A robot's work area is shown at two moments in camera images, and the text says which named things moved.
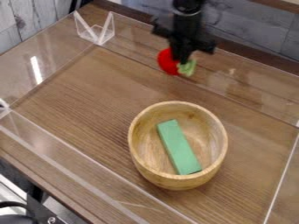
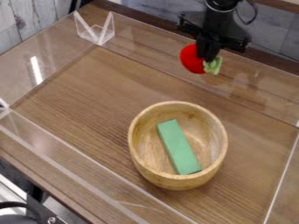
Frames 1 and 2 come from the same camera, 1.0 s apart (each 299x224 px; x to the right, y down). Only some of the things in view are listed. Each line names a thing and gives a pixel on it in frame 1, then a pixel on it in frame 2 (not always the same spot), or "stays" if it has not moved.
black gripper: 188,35 → 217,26
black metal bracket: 40,212 stays
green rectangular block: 179,148 stays
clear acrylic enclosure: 112,142 stays
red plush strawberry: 172,66 → 196,63
